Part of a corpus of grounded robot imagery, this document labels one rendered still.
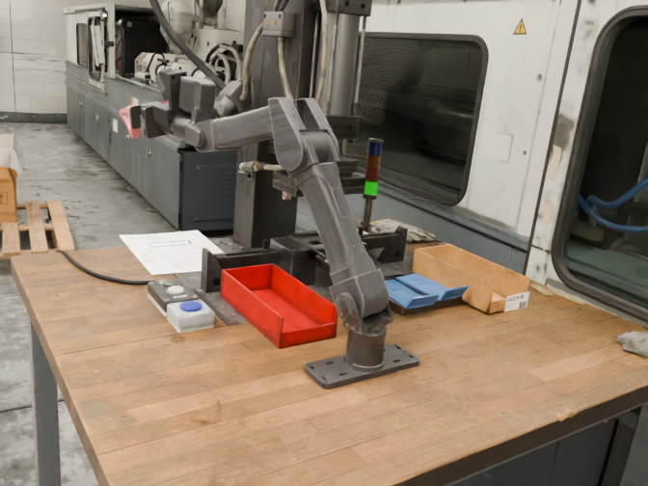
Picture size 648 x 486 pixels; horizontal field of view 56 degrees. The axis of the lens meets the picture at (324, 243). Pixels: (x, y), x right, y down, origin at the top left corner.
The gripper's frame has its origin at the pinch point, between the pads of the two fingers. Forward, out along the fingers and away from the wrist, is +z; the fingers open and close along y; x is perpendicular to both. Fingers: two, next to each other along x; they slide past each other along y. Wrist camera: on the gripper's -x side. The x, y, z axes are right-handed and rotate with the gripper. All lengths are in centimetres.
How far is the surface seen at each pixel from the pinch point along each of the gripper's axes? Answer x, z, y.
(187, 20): 43, 341, -265
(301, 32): -17.5, -25.1, -23.7
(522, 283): 31, -74, -44
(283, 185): 12.1, -31.0, -13.1
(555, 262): 35, -74, -66
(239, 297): 26.3, -40.6, 8.3
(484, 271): 33, -64, -47
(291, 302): 30, -44, -2
